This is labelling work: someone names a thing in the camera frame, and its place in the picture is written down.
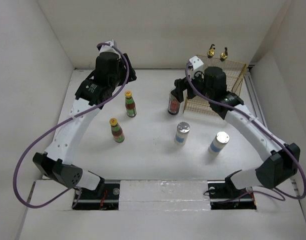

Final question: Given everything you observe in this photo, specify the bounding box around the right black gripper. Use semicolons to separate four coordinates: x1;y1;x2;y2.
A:
172;67;214;102

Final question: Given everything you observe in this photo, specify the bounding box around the black-capped soy sauce bottle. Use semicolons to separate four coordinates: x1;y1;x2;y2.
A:
168;88;181;115

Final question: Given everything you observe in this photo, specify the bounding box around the white blue shaker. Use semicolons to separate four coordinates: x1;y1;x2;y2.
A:
208;131;230;155
174;121;190;146

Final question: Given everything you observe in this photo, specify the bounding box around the clear square glass bottle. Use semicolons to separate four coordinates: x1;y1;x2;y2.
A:
207;44;215;59

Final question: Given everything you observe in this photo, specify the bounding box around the yellow-capped sauce bottle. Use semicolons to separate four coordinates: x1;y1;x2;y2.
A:
109;118;125;143
125;90;137;118

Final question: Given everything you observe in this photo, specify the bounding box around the gold-capped dark liquid bottle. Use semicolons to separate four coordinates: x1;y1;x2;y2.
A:
220;47;228;62

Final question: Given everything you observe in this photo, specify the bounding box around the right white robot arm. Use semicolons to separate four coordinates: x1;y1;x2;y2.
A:
171;65;303;197

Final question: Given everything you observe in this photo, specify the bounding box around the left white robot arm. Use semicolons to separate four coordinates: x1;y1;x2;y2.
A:
33;52;136;198

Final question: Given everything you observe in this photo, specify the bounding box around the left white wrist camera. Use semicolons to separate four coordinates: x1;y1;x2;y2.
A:
97;39;118;54

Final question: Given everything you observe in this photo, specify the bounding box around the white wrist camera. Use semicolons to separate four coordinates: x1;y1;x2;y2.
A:
97;39;118;54
188;55;204;74

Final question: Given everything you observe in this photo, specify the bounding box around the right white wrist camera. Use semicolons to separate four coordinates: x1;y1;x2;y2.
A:
188;55;204;74

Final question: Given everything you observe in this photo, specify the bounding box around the gold wire basket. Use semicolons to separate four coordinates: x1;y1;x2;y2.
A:
183;55;247;116

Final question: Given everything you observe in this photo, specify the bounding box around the aluminium side rail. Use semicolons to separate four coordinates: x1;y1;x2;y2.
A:
244;65;267;127

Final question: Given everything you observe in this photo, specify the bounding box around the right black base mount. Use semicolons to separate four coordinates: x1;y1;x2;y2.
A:
203;180;257;210

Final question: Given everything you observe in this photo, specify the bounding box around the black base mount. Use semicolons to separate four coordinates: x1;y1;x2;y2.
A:
203;180;257;210
72;180;121;211

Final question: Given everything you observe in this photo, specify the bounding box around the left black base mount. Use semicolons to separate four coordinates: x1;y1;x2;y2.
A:
72;180;121;211

